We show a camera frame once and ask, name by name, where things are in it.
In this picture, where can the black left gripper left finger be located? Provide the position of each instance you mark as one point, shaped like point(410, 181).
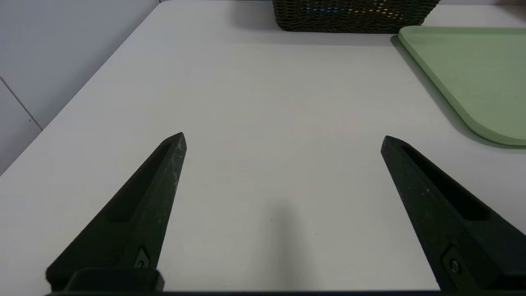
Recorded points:
point(139, 222)

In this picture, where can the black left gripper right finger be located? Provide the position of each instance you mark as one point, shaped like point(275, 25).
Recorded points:
point(435, 222)

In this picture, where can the dark brown wicker basket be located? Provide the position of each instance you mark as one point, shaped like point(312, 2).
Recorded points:
point(353, 16)

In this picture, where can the light green plastic tray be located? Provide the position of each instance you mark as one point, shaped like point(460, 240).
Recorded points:
point(476, 74)

